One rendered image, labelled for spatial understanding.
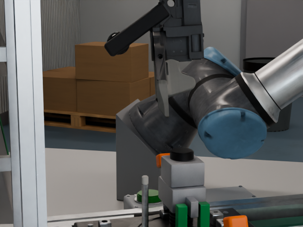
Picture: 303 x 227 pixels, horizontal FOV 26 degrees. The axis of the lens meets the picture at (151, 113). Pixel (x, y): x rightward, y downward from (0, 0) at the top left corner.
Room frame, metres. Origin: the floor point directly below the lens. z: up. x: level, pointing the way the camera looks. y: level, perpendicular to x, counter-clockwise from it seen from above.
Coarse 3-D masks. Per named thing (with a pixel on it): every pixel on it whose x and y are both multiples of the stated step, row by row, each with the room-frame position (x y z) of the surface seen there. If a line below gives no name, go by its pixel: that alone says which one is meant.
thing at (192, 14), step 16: (160, 0) 1.04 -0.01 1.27; (176, 0) 1.05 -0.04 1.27; (192, 0) 1.04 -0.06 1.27; (176, 16) 1.05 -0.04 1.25; (192, 16) 1.04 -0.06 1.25; (160, 32) 1.03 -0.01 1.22; (176, 32) 1.02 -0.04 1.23; (192, 32) 1.02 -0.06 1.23; (176, 48) 1.03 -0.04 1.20; (192, 48) 1.03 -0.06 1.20
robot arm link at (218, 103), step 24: (264, 72) 1.20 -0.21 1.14; (288, 72) 1.18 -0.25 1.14; (192, 96) 1.27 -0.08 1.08; (216, 96) 1.21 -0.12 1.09; (240, 96) 1.18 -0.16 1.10; (264, 96) 1.18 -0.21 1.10; (288, 96) 1.18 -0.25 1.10; (216, 120) 1.16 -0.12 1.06; (240, 120) 1.15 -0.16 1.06; (264, 120) 1.18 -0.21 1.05; (216, 144) 1.17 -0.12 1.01; (240, 144) 1.18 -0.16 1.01
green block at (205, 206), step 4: (200, 204) 0.75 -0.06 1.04; (204, 204) 0.75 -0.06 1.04; (208, 204) 0.75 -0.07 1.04; (200, 208) 0.75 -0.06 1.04; (204, 208) 0.75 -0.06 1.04; (208, 208) 0.75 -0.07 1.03; (200, 212) 0.75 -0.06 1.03; (204, 212) 0.75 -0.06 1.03; (208, 212) 0.75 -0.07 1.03; (200, 216) 0.75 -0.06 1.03; (204, 216) 0.75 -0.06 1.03; (208, 216) 0.75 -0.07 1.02; (200, 220) 0.75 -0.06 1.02; (204, 220) 0.75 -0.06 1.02; (208, 220) 0.75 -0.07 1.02; (200, 224) 0.75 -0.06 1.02; (204, 224) 0.75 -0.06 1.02; (208, 224) 0.75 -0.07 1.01
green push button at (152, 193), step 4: (140, 192) 1.00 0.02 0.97; (148, 192) 1.00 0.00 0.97; (152, 192) 1.00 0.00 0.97; (156, 192) 1.00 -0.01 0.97; (140, 196) 0.99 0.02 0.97; (148, 196) 0.99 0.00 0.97; (152, 196) 0.99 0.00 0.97; (156, 196) 0.99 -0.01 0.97; (140, 200) 0.99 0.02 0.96; (148, 200) 0.98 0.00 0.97; (152, 200) 0.98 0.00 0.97; (156, 200) 0.99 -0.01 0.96; (160, 200) 0.99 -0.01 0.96
